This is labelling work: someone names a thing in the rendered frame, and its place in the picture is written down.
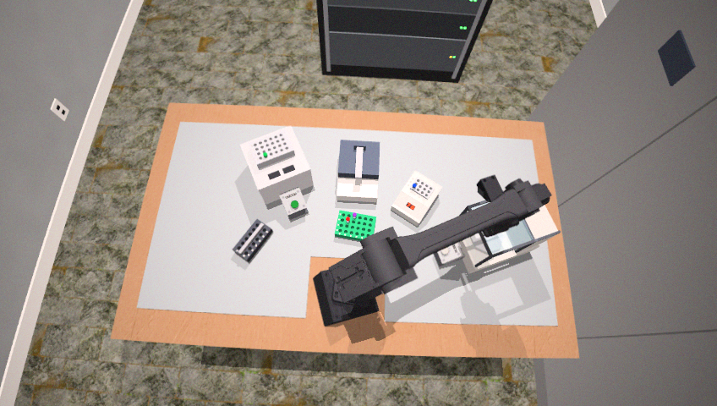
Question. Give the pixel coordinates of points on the green tube rack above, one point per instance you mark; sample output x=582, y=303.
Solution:
x=357, y=228

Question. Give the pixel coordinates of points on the white block with grey holes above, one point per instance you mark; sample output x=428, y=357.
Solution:
x=410, y=203

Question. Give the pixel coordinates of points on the light grey bench mat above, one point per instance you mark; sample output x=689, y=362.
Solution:
x=210, y=200

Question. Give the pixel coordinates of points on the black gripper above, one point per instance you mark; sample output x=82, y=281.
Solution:
x=499, y=229

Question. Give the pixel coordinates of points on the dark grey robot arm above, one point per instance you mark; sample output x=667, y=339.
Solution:
x=385, y=256

